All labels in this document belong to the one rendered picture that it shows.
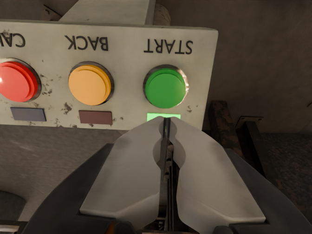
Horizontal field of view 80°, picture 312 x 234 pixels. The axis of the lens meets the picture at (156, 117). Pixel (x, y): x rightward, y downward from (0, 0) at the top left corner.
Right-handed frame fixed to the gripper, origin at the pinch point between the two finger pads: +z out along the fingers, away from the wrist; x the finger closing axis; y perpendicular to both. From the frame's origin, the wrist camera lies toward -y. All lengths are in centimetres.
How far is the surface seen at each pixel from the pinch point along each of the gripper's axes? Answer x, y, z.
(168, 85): 0.2, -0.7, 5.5
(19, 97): -14.5, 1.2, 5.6
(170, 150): 9, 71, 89
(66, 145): -67, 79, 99
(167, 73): 0.1, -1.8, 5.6
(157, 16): -2, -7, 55
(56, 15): -40, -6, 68
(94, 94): -7.0, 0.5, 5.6
